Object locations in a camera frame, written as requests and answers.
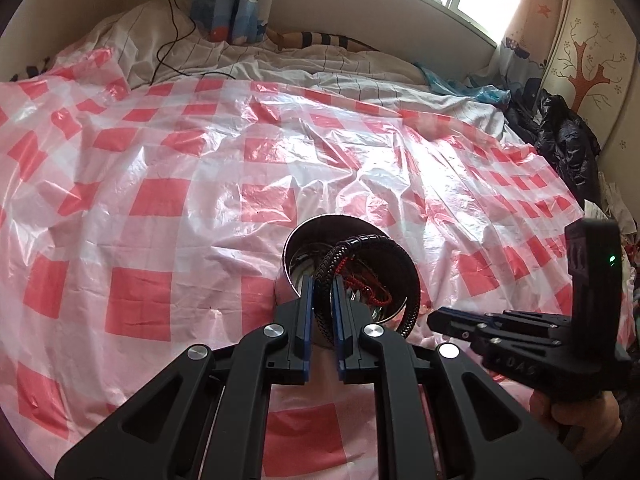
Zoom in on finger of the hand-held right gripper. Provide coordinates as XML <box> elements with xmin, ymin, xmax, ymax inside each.
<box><xmin>474</xmin><ymin>322</ymin><xmax>576</xmax><ymax>376</ymax></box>
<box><xmin>426</xmin><ymin>308</ymin><xmax>571</xmax><ymax>347</ymax></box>

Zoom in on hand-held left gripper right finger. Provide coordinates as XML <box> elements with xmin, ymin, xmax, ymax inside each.
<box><xmin>333</xmin><ymin>277</ymin><xmax>584</xmax><ymax>480</ymax></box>

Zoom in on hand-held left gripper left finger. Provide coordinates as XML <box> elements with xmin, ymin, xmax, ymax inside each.
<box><xmin>54</xmin><ymin>275</ymin><xmax>317</xmax><ymax>480</ymax></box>

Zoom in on black braided bracelet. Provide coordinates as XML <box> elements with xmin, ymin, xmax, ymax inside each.
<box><xmin>308</xmin><ymin>232</ymin><xmax>422</xmax><ymax>352</ymax></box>

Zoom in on round metal tin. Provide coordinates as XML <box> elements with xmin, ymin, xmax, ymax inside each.
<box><xmin>282</xmin><ymin>214</ymin><xmax>424</xmax><ymax>349</ymax></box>

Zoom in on person's right hand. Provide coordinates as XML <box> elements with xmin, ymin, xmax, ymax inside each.
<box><xmin>529</xmin><ymin>387</ymin><xmax>624</xmax><ymax>457</ymax></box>

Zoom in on black puffer jacket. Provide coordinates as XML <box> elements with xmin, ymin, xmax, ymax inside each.
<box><xmin>504</xmin><ymin>77</ymin><xmax>602</xmax><ymax>202</ymax></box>

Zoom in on red checkered plastic sheet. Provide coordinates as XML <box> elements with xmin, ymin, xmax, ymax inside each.
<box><xmin>0</xmin><ymin>47</ymin><xmax>632</xmax><ymax>480</ymax></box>

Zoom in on blue plastic bag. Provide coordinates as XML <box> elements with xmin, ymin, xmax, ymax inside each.
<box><xmin>414</xmin><ymin>62</ymin><xmax>512</xmax><ymax>107</ymax></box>

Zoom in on white lined bedsheet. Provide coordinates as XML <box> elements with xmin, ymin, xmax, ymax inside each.
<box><xmin>10</xmin><ymin>0</ymin><xmax>512</xmax><ymax>142</ymax></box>

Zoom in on pale printed curtain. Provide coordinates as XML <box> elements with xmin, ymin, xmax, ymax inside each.
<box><xmin>492</xmin><ymin>0</ymin><xmax>569</xmax><ymax>80</ymax></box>

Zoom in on striped pillow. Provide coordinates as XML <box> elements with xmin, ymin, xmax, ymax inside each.
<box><xmin>264</xmin><ymin>27</ymin><xmax>382</xmax><ymax>54</ymax></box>

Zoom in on blue printed curtain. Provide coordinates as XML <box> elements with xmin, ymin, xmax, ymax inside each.
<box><xmin>189</xmin><ymin>0</ymin><xmax>274</xmax><ymax>47</ymax></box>

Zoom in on tree pattern wall panel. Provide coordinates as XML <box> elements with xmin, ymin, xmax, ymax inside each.
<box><xmin>542</xmin><ymin>0</ymin><xmax>640</xmax><ymax>162</ymax></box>

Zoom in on black cable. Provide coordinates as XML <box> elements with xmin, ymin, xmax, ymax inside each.
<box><xmin>149</xmin><ymin>0</ymin><xmax>202</xmax><ymax>87</ymax></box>

